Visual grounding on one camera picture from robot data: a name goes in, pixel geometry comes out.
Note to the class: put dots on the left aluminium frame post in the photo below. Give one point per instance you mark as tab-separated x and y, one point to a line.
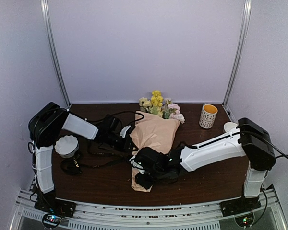
54	55

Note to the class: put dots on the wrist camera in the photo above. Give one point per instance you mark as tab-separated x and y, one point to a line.
127	130
136	165

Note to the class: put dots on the right aluminium frame post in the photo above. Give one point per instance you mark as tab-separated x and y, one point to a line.
246	16

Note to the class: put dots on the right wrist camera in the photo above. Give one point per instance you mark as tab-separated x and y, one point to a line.
136	165

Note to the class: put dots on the aluminium frame post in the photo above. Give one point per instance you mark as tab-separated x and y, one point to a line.
246	16
54	55

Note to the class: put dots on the small white patterned bowl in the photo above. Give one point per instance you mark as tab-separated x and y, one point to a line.
229	126

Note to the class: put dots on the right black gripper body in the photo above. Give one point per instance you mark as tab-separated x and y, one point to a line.
156	174

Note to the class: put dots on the bright yellow fake flower stem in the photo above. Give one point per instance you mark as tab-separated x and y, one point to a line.
157	103

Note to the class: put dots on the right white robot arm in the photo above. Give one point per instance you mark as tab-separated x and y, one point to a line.
246	139

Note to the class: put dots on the pale yellow fake flower stem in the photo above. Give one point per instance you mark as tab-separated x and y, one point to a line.
145	105

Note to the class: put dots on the pink and green wrapping paper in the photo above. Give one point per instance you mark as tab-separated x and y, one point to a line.
154	132

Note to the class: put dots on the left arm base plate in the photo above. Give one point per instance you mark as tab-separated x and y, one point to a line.
59	208

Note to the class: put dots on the white scalloped bowl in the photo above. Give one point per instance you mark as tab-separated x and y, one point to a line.
67	146

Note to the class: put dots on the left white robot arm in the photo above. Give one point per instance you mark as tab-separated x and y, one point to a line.
54	123

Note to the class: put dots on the front aluminium rail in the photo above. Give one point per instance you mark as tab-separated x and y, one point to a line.
202	216

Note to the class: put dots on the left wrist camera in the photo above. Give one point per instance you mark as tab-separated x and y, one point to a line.
127	130

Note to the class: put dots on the black ribbon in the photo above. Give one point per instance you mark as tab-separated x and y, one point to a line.
93	158

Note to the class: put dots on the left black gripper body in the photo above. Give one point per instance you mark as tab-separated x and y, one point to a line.
118	145

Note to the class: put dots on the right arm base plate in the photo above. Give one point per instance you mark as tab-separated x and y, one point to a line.
237	206

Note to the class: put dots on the patterned mug with yellow inside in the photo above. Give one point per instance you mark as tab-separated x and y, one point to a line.
207	116

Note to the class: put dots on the pink fake flower stem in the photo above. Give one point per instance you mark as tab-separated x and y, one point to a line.
171	110

